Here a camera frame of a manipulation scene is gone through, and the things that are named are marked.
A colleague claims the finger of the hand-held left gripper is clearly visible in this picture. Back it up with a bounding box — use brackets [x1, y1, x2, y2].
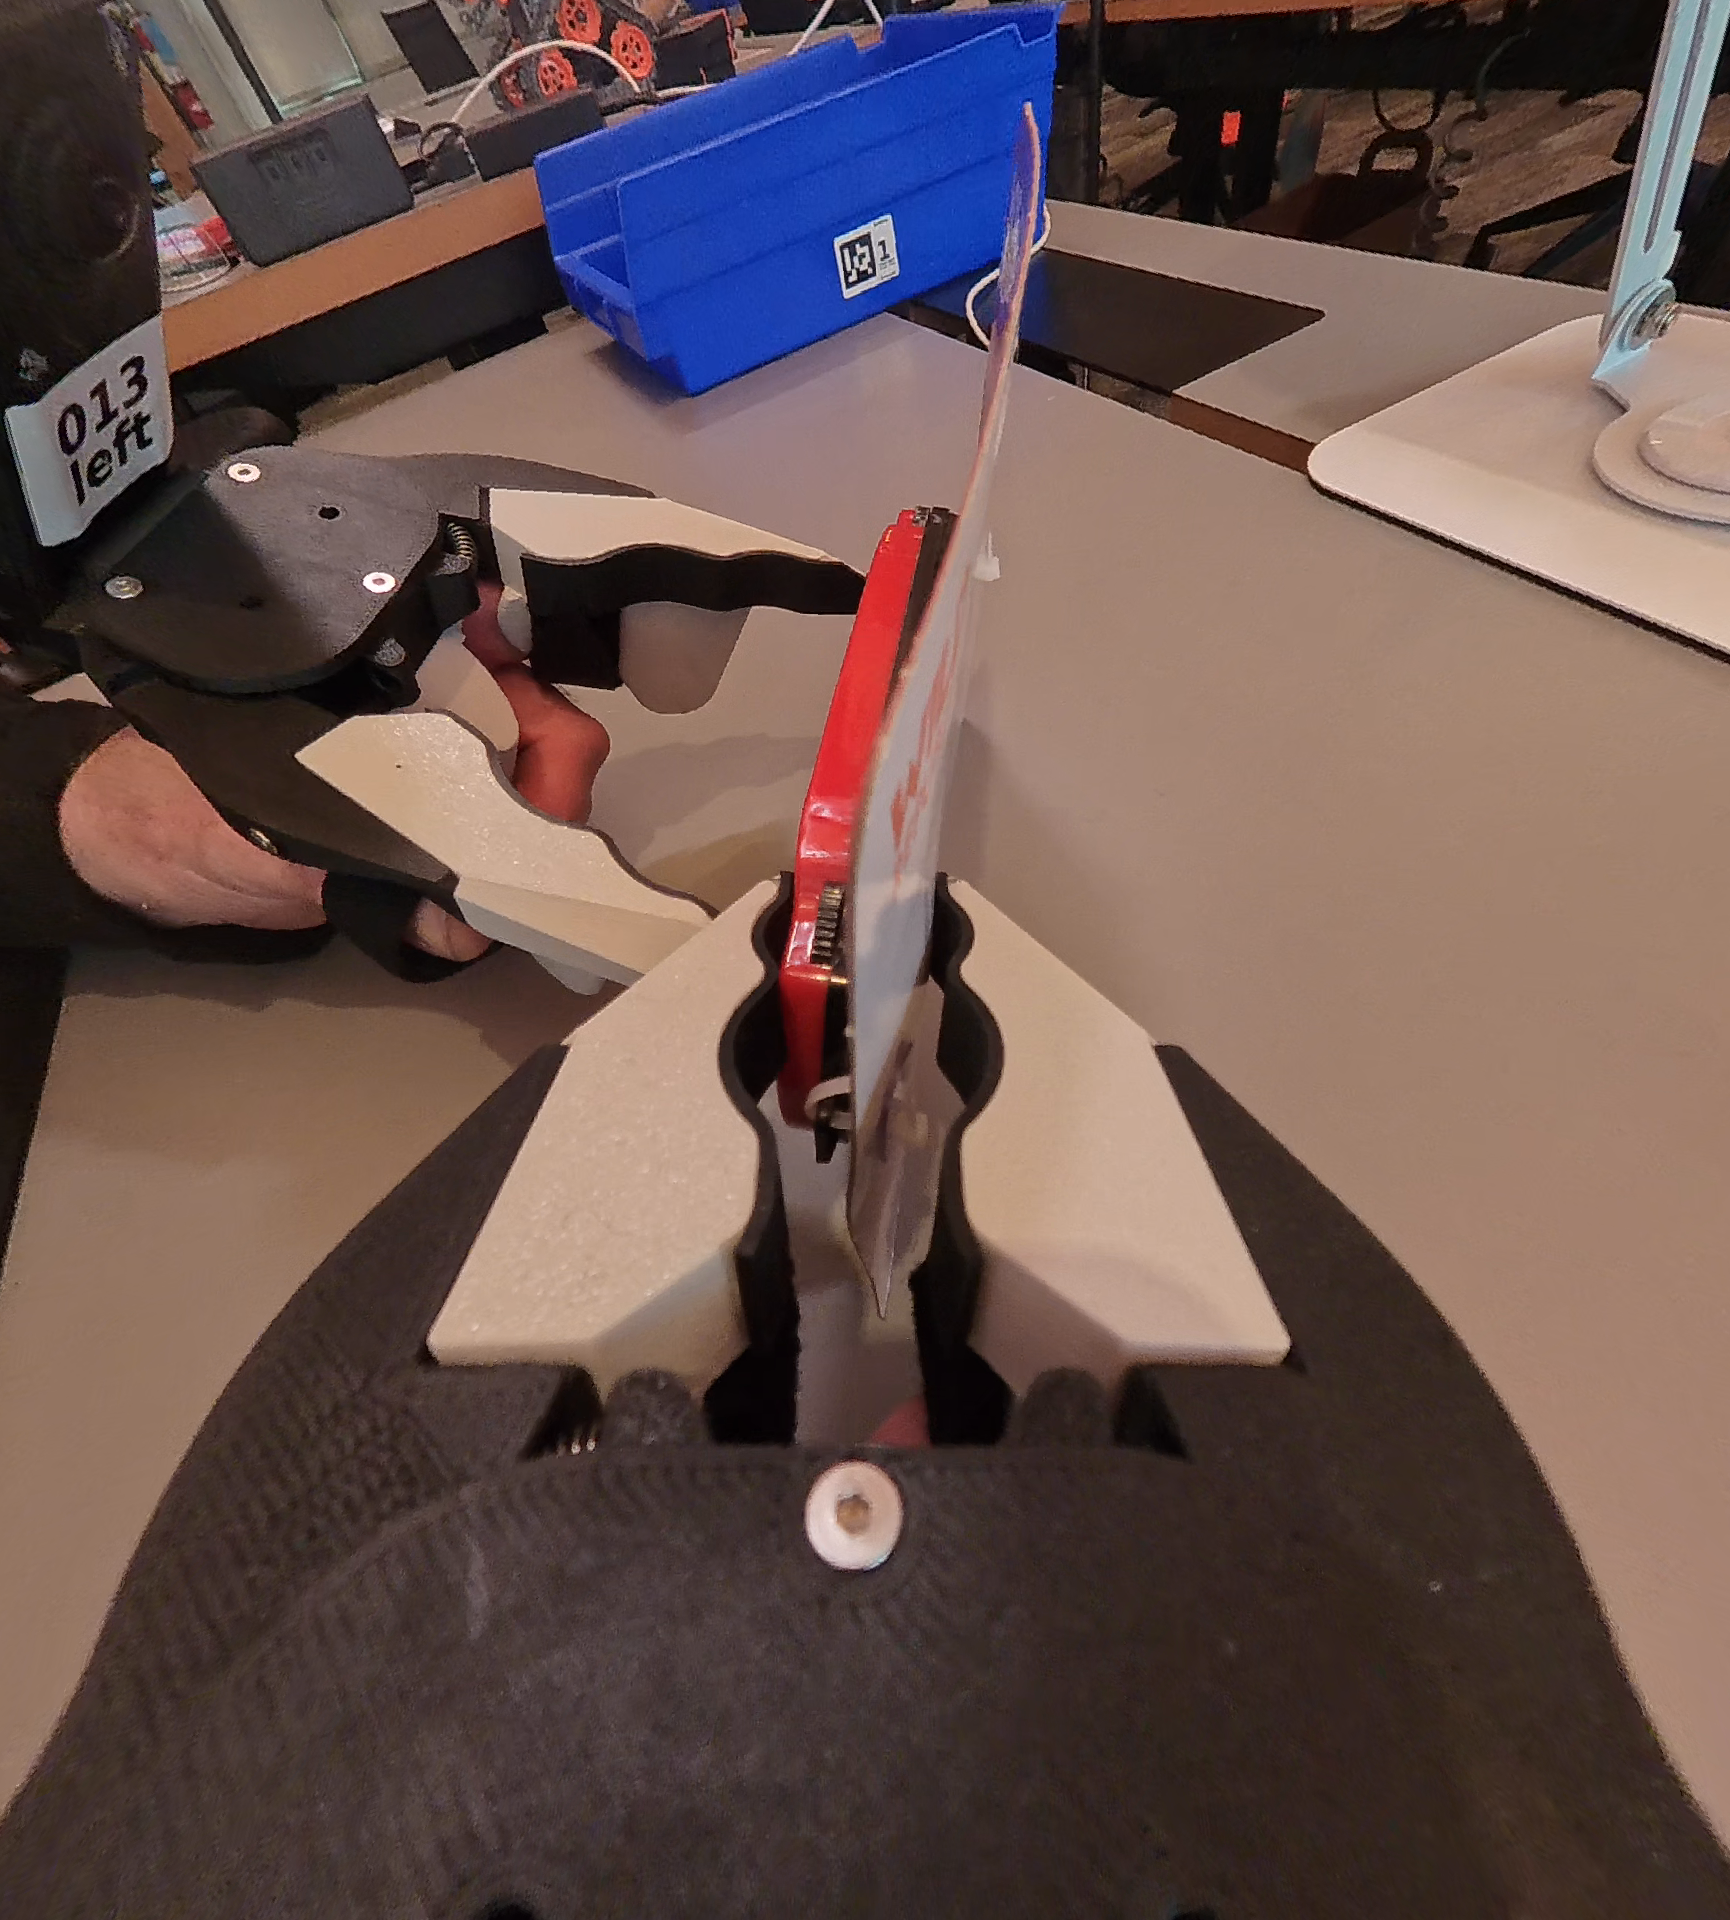
[295, 709, 720, 999]
[483, 483, 871, 720]

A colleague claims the person's left hand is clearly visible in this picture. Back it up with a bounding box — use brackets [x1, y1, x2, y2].
[55, 615, 616, 933]

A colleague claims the red handheld toy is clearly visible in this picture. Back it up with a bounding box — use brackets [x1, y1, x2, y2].
[783, 102, 1048, 1323]

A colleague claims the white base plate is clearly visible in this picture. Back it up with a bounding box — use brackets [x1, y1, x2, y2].
[1306, 313, 1730, 693]

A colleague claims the wooden side table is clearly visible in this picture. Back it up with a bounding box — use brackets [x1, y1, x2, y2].
[161, 165, 568, 379]

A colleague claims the black flat pad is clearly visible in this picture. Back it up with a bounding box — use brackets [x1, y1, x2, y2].
[906, 246, 1328, 396]

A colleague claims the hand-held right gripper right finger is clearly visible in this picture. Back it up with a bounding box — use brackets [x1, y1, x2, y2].
[911, 874, 1294, 1450]

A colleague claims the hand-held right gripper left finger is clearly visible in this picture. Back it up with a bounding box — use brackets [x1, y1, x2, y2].
[426, 876, 801, 1450]

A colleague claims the white cable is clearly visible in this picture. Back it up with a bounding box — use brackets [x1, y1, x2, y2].
[962, 203, 1054, 351]

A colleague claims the orange wheeled robot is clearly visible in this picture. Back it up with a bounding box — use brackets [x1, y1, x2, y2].
[491, 0, 741, 110]

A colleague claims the blue plastic bin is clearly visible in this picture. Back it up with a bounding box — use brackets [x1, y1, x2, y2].
[532, 0, 1067, 396]

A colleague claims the grey storage box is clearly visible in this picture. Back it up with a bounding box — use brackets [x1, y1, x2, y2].
[191, 92, 418, 271]

